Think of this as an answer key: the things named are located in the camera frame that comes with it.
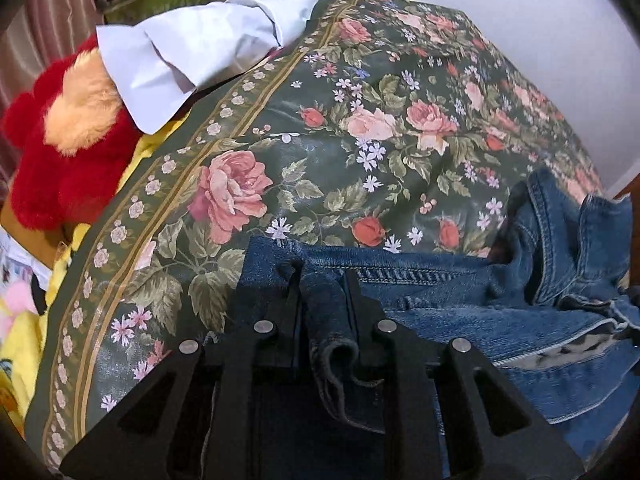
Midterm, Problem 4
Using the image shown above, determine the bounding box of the floral bedspread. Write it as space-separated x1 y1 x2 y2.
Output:
25 0 608 471

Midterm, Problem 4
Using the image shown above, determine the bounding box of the white cloth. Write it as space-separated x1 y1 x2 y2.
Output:
95 0 326 136

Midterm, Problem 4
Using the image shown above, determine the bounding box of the printed sheet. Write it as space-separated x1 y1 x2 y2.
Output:
0 225 51 311

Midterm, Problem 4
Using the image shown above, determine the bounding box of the red plush toy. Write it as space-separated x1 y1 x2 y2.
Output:
0 35 147 232

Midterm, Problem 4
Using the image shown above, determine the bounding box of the brown cardboard box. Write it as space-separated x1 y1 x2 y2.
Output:
0 205 66 268

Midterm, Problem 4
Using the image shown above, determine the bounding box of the blue denim jacket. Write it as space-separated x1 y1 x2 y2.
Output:
200 167 640 480

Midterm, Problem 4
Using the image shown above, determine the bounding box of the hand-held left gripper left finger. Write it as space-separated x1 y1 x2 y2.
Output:
59 259 306 480

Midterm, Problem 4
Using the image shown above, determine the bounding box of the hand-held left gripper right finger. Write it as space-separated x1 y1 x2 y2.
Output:
342 270 587 480

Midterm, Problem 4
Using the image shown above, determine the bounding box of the yellow blanket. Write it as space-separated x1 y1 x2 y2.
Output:
0 110 191 436

